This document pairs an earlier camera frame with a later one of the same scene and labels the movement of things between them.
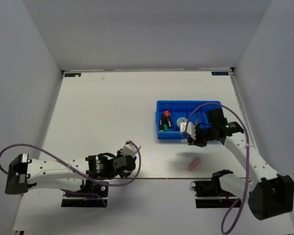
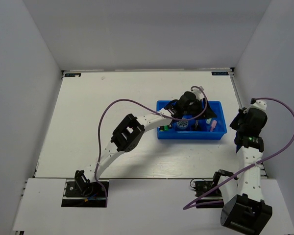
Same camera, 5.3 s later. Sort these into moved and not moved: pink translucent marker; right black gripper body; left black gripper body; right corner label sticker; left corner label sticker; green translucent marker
Moved: pink translucent marker; right black gripper body; green translucent marker; left black gripper body
Not moved: left corner label sticker; right corner label sticker
